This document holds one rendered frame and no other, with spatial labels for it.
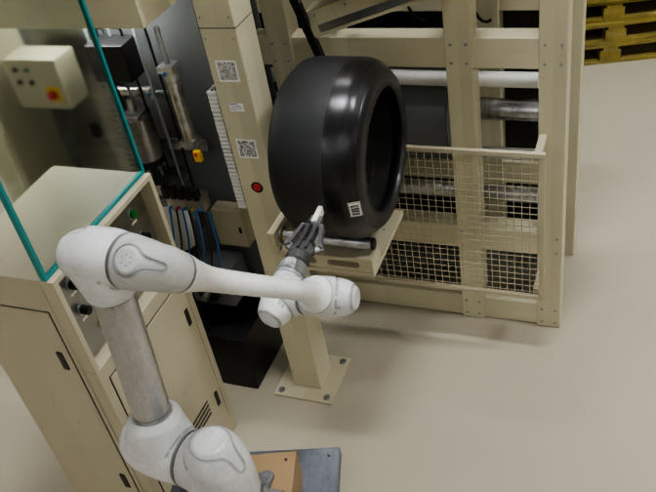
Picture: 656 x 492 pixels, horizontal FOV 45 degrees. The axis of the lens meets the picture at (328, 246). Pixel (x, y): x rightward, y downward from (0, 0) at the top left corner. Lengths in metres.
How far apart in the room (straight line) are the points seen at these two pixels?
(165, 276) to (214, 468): 0.54
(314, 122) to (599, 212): 2.23
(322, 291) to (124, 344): 0.52
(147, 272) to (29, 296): 0.75
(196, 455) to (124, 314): 0.40
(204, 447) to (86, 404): 0.75
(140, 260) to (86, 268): 0.17
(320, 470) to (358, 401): 1.04
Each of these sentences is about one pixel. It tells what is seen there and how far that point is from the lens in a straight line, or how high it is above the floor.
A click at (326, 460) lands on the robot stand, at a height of 0.65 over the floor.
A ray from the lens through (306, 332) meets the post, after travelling 3.25.
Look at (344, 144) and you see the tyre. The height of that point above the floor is 1.36.
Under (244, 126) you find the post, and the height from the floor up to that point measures 1.31.
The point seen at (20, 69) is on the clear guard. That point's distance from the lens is 2.25.
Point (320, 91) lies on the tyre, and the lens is 2.47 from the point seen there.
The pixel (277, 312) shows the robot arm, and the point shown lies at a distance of 2.19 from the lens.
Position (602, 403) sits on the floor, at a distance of 3.39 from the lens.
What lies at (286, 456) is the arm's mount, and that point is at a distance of 2.33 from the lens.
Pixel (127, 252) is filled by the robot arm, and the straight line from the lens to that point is 1.75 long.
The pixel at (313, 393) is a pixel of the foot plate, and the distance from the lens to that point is 3.47.
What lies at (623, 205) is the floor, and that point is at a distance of 4.38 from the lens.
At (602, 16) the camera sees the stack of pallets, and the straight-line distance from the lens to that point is 5.66.
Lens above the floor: 2.58
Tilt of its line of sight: 38 degrees down
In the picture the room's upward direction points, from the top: 11 degrees counter-clockwise
